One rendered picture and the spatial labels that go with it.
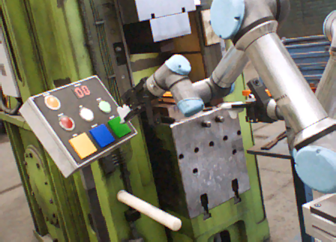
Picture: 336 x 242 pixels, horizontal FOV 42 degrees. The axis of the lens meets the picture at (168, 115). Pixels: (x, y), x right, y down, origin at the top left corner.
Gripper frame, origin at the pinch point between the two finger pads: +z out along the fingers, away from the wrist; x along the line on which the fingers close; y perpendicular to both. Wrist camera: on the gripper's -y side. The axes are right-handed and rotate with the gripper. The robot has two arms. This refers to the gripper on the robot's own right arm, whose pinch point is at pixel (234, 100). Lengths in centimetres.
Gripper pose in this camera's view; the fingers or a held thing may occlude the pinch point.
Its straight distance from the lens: 172.0
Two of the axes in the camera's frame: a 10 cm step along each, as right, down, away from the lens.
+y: 1.9, 9.6, 2.2
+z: -5.4, -0.9, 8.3
